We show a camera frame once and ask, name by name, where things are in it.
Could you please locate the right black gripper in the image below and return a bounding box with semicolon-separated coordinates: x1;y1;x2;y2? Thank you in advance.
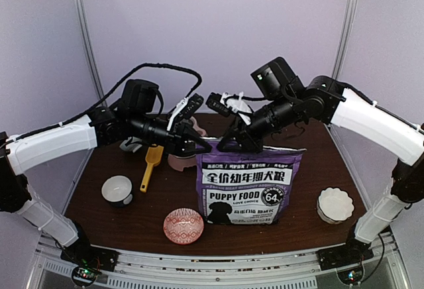
215;92;299;155

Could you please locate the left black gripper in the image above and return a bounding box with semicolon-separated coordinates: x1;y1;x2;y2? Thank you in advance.
129;111;212;160

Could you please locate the yellow plastic scoop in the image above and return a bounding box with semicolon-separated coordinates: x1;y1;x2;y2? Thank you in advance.
140;146;164;193

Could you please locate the purple puppy food bag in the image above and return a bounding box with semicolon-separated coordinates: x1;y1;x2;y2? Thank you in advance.
196;137;305;225

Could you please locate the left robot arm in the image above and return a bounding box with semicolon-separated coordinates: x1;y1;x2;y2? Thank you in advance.
1;80;211;265

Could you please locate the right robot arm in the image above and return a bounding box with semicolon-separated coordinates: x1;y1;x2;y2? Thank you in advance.
207;57;423;264

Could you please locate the pink double pet feeder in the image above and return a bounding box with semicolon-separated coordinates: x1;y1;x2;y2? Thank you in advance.
167;117;207;172

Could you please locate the light blue ceramic bowl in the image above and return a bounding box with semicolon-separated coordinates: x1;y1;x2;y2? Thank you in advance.
119;137;142;153

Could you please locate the red patterned ceramic dish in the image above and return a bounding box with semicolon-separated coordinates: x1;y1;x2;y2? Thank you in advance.
163;207;204;245

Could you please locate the black white ceramic bowl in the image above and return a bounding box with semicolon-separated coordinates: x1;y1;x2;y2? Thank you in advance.
101;176;133;208

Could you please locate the white scalloped ceramic bowl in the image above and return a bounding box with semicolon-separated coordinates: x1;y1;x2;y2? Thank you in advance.
317;188;354;225

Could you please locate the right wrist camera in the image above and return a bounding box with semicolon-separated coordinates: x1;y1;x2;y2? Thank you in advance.
206;92;253;125

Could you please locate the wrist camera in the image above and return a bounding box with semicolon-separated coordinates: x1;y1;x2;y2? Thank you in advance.
166;93;204;131
206;92;253;125

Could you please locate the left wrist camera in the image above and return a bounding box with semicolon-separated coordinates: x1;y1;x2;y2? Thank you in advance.
166;93;204;131

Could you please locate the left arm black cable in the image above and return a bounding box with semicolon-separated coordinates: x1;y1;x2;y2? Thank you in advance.
0;62;203;150

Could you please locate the front aluminium rail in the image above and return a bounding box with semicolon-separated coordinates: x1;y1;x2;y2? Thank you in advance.
26;245;409;288

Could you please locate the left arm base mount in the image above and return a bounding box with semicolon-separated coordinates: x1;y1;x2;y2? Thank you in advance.
71;247;119;288

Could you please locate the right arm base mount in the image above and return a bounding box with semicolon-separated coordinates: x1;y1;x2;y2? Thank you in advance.
317;244;385;287

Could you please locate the right aluminium frame post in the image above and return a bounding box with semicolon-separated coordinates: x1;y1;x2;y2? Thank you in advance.
331;0;358;80

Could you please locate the aluminium frame post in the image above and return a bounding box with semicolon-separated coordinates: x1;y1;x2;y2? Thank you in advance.
331;0;358;80
74;0;105;99

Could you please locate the left aluminium frame post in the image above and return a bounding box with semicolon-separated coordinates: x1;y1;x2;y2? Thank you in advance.
74;0;105;99

